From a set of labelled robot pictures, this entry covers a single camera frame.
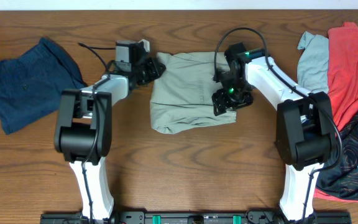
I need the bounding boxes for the khaki beige shorts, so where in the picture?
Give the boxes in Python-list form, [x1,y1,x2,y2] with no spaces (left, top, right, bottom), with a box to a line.
[150,52,236,134]

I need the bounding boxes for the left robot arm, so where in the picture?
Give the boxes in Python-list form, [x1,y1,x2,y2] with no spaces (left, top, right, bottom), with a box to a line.
[40,39,166,223]

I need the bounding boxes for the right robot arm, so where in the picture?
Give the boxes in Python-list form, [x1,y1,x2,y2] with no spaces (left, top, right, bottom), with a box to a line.
[212,43,337,223]

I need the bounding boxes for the light blue grey garment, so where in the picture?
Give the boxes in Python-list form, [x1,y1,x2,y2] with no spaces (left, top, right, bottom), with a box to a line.
[297,31,329,93]

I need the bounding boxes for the folded navy blue shorts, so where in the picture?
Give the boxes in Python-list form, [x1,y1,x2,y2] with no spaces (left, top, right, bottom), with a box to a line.
[0,37,86,135]

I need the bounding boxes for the red t-shirt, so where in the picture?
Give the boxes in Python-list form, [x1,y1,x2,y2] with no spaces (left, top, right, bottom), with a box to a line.
[314,21,358,205]

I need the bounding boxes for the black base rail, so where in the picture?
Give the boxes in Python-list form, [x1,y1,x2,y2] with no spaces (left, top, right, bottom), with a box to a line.
[40,210,352,224]

